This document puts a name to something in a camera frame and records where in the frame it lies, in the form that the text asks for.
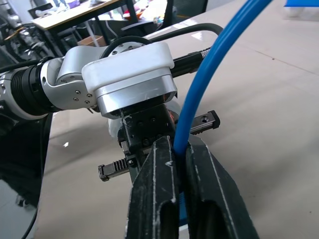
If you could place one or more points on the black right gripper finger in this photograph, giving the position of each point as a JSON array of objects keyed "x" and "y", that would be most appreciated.
[{"x": 214, "y": 189}]

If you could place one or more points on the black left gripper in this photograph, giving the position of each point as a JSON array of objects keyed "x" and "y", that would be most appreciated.
[{"x": 147, "y": 127}]

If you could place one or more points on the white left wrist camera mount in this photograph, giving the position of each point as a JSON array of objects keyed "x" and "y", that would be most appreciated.
[{"x": 129, "y": 69}]

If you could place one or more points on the brown cardboard box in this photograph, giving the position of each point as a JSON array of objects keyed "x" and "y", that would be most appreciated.
[{"x": 91, "y": 41}]

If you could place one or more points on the black chair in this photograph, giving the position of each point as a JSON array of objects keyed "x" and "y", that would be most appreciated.
[{"x": 149, "y": 22}]

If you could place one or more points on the wooden top table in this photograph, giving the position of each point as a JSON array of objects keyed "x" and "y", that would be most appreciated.
[{"x": 74, "y": 12}]

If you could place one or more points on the blue bin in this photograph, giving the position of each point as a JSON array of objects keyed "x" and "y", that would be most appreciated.
[{"x": 302, "y": 2}]

